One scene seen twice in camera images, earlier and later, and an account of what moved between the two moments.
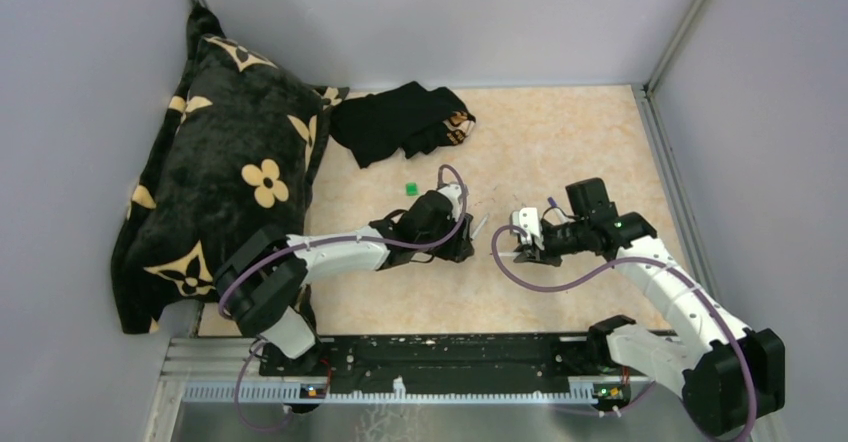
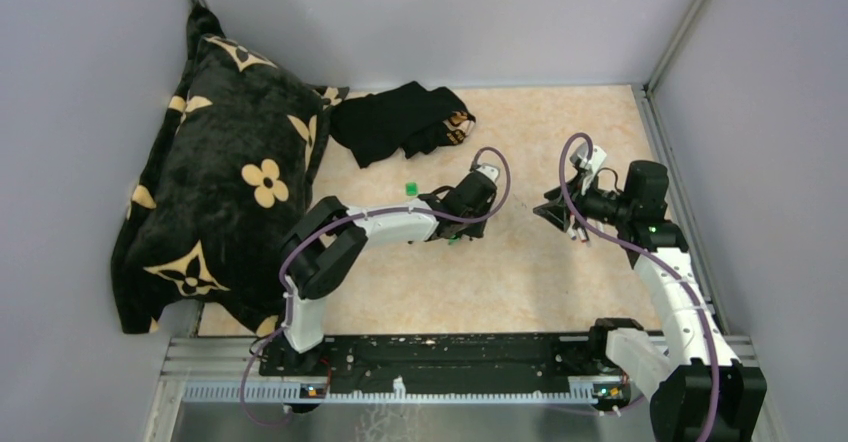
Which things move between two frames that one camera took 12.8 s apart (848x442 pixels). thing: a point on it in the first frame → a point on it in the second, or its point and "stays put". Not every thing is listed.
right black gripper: [546, 256] → [555, 209]
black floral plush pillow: [237, 150] stays put
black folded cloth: [407, 119] stays put
